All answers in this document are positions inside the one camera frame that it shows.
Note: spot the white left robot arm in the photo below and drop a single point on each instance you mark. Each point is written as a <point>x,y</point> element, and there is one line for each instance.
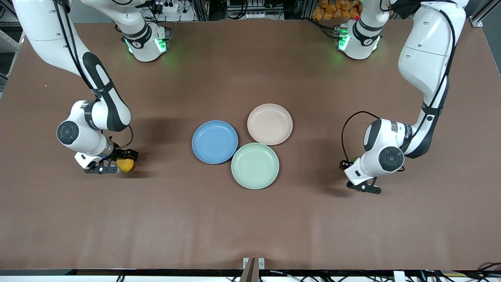
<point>426,58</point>

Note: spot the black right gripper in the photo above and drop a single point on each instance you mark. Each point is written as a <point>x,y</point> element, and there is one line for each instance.
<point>119,154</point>

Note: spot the beige plate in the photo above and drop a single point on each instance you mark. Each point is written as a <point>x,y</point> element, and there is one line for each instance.
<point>270,124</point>

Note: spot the white bracket with brown post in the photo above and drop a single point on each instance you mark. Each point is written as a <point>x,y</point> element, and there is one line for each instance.
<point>253,264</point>

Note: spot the aluminium frame profile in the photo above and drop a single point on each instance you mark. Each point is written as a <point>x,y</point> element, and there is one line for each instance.
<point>479,13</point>

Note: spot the mint green plate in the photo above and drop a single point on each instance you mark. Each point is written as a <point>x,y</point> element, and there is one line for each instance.
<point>255,166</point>

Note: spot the orange snack bags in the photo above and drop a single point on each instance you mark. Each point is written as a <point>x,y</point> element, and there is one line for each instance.
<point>332,9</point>

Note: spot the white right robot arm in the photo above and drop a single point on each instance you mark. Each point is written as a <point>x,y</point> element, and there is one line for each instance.
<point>43,35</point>

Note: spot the yellow lemon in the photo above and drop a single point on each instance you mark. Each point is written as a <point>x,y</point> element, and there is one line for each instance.
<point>126,165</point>

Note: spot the white power strip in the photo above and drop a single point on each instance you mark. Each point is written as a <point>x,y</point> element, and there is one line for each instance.
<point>166,6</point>

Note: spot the blue plate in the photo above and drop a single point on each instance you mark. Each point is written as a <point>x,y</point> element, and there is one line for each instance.
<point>215,141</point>

